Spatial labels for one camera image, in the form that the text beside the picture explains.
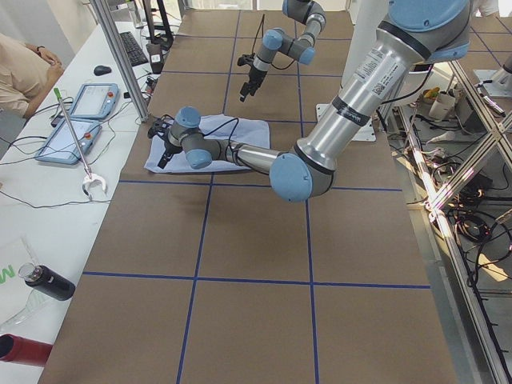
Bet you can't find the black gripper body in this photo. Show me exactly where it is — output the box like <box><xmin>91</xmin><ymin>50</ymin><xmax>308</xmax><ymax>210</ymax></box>
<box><xmin>147</xmin><ymin>115</ymin><xmax>180</xmax><ymax>160</ymax></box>
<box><xmin>237</xmin><ymin>52</ymin><xmax>269</xmax><ymax>94</ymax></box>

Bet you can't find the light blue striped shirt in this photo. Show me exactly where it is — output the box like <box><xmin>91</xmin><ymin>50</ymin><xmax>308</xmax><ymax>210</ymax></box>
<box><xmin>144</xmin><ymin>114</ymin><xmax>270</xmax><ymax>174</ymax></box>

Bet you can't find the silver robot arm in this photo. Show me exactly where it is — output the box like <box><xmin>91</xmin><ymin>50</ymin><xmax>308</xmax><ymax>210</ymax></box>
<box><xmin>158</xmin><ymin>1</ymin><xmax>472</xmax><ymax>202</ymax></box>
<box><xmin>237</xmin><ymin>0</ymin><xmax>326</xmax><ymax>102</ymax></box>

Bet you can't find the upper blue teach pendant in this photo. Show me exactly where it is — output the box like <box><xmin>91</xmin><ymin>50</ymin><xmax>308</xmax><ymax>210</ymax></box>
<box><xmin>69</xmin><ymin>83</ymin><xmax>119</xmax><ymax>121</ymax></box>

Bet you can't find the blue teach pendant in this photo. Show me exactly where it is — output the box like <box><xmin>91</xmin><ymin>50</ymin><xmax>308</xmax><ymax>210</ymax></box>
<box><xmin>36</xmin><ymin>118</ymin><xmax>102</xmax><ymax>165</ymax></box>
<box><xmin>69</xmin><ymin>83</ymin><xmax>119</xmax><ymax>121</ymax></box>

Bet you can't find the metal reacher grabber tool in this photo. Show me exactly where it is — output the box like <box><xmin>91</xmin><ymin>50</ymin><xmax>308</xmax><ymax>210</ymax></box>
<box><xmin>54</xmin><ymin>87</ymin><xmax>107</xmax><ymax>202</ymax></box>

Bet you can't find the black keyboard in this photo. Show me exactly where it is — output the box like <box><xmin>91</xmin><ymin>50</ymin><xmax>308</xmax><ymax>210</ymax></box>
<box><xmin>119</xmin><ymin>31</ymin><xmax>148</xmax><ymax>66</ymax></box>

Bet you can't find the black computer mouse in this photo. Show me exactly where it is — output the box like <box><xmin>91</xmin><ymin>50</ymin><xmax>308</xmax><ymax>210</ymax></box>
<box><xmin>93</xmin><ymin>65</ymin><xmax>112</xmax><ymax>76</ymax></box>

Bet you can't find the lower blue teach pendant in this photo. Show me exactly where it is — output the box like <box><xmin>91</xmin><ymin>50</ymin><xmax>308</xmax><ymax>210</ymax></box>
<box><xmin>36</xmin><ymin>118</ymin><xmax>102</xmax><ymax>165</ymax></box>

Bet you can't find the person in beige shirt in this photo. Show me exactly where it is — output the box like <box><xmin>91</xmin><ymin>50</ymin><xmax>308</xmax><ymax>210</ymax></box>
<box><xmin>1</xmin><ymin>34</ymin><xmax>64</xmax><ymax>120</ymax></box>

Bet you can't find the black water bottle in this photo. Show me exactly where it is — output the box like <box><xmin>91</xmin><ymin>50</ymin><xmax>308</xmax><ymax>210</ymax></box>
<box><xmin>18</xmin><ymin>262</ymin><xmax>75</xmax><ymax>301</ymax></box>

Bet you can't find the clear plastic bag green print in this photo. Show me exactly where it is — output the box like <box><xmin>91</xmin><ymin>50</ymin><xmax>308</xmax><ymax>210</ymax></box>
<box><xmin>1</xmin><ymin>238</ymin><xmax>51</xmax><ymax>331</ymax></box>

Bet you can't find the red water bottle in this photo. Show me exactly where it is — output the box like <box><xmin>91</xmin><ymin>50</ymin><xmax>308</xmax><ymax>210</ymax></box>
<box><xmin>1</xmin><ymin>334</ymin><xmax>53</xmax><ymax>366</ymax></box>

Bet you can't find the aluminium frame post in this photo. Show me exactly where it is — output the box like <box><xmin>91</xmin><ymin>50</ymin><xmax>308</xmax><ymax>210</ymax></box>
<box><xmin>90</xmin><ymin>0</ymin><xmax>149</xmax><ymax>122</ymax></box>

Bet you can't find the white pedestal column base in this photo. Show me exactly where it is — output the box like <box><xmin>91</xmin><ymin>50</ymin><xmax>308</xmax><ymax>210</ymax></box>
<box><xmin>307</xmin><ymin>1</ymin><xmax>409</xmax><ymax>150</ymax></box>

